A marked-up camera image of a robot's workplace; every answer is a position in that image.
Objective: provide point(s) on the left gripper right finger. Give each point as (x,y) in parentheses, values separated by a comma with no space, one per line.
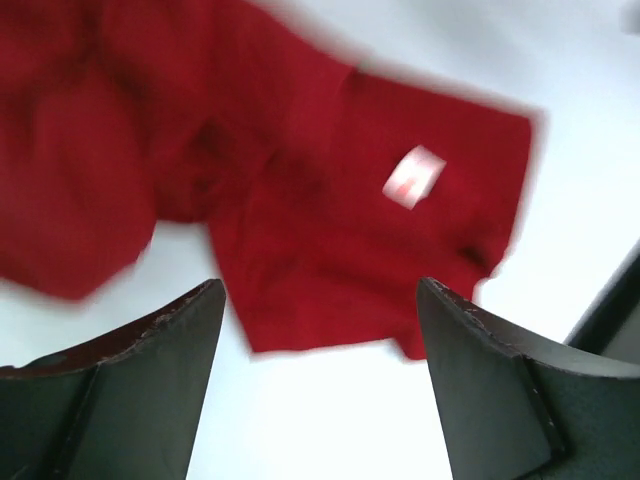
(516,405)

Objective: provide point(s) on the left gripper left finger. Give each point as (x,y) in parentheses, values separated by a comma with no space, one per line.
(123,406)

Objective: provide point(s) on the dark red t shirt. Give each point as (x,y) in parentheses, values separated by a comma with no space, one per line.
(328,191)

